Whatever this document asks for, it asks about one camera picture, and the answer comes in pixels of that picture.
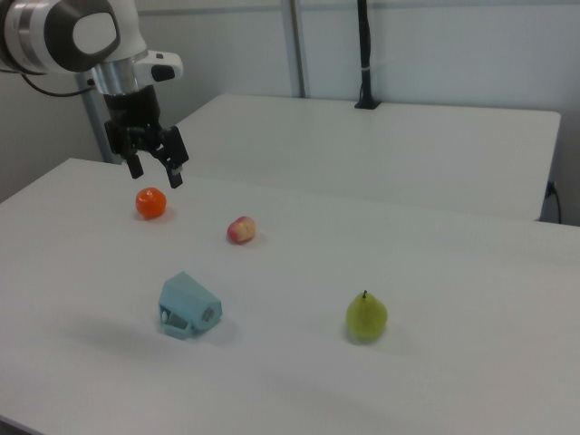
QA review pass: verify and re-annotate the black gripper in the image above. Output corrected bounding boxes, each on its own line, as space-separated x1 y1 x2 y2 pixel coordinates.
101 84 190 189

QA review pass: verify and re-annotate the light blue plastic mug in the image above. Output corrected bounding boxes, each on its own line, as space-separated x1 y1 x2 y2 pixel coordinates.
158 271 224 340

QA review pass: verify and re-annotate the orange toy fruit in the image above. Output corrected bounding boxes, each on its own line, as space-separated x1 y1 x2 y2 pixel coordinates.
135 187 169 220

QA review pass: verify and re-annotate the red yellow toy apple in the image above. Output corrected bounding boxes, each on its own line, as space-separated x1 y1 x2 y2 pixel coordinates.
227 216 257 245

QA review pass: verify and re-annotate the green toy pear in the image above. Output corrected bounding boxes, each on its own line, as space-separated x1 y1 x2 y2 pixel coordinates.
346 290 389 343

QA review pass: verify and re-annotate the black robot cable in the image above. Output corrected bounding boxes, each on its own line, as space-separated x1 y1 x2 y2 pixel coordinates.
19 72 97 98

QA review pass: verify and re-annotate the grey wall partition post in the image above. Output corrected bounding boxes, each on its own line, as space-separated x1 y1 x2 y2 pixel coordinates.
279 0 313 99

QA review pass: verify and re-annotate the black camera stand pole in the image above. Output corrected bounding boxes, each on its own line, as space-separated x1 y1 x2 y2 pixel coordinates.
353 0 381 111

